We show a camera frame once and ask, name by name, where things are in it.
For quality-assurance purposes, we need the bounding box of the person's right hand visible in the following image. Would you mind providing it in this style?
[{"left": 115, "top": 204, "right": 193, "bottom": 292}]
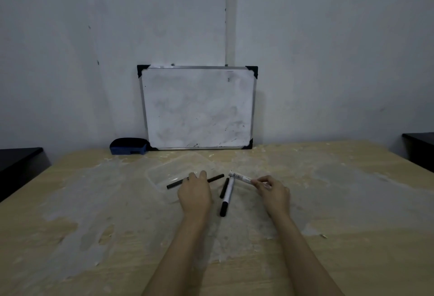
[{"left": 252, "top": 175, "right": 291, "bottom": 219}]

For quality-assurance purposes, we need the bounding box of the black cabinet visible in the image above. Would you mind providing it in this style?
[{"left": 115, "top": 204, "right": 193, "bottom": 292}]
[
  {"left": 0, "top": 147, "right": 52, "bottom": 203},
  {"left": 402, "top": 132, "right": 434, "bottom": 173}
]

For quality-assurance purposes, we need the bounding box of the person's left forearm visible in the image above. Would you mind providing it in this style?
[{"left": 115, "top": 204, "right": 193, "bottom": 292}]
[{"left": 141, "top": 212, "right": 211, "bottom": 296}]

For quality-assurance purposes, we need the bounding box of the white marker with black cap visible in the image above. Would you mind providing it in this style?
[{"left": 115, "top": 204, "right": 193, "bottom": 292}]
[{"left": 219, "top": 177, "right": 236, "bottom": 218}]

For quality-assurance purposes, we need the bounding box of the long black marker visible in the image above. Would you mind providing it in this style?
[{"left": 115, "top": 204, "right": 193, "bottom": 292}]
[{"left": 166, "top": 174, "right": 225, "bottom": 190}]

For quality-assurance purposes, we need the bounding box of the person's left hand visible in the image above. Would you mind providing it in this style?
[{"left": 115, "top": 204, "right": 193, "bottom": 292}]
[{"left": 177, "top": 171, "right": 213, "bottom": 218}]

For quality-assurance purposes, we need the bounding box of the person's right forearm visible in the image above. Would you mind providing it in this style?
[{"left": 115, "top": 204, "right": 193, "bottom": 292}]
[{"left": 269, "top": 214, "right": 345, "bottom": 296}]

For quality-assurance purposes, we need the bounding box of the white wall conduit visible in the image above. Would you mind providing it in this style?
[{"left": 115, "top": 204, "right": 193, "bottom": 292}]
[{"left": 225, "top": 0, "right": 239, "bottom": 67}]

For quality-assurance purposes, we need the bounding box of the blue whiteboard eraser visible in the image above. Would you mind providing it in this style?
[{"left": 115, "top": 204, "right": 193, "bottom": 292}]
[{"left": 109, "top": 138, "right": 150, "bottom": 156}]

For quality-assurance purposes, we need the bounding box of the clear plastic bag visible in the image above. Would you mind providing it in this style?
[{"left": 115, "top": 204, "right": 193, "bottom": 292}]
[{"left": 147, "top": 152, "right": 225, "bottom": 195}]

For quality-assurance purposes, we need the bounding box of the whiteboard with metal frame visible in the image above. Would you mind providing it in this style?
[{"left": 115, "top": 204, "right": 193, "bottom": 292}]
[{"left": 137, "top": 64, "right": 259, "bottom": 151}]

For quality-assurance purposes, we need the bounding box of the white marker with label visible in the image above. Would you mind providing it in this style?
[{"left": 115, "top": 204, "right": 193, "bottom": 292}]
[{"left": 228, "top": 170, "right": 254, "bottom": 185}]

